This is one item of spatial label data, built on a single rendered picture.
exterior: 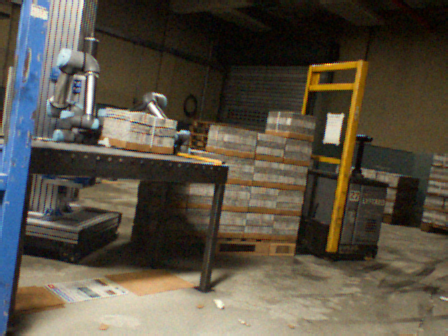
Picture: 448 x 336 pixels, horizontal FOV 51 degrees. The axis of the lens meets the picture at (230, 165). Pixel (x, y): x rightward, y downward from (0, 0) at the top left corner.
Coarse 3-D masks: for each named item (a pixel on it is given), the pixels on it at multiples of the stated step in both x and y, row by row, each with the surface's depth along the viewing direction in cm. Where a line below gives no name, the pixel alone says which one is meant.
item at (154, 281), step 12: (108, 276) 294; (120, 276) 297; (132, 276) 301; (144, 276) 305; (156, 276) 309; (168, 276) 313; (132, 288) 279; (144, 288) 282; (156, 288) 286; (168, 288) 289; (180, 288) 292
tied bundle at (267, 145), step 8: (264, 136) 401; (272, 136) 405; (256, 144) 401; (264, 144) 403; (272, 144) 407; (280, 144) 411; (256, 152) 399; (264, 152) 403; (272, 152) 407; (280, 152) 411; (264, 160) 404
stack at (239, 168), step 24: (240, 168) 394; (264, 168) 406; (144, 192) 376; (192, 192) 373; (240, 192) 395; (264, 192) 408; (144, 216) 371; (168, 216) 367; (192, 216) 377; (240, 216) 399; (264, 216) 412; (144, 240) 373; (168, 240) 369; (192, 240) 379; (240, 240) 402; (264, 240) 414
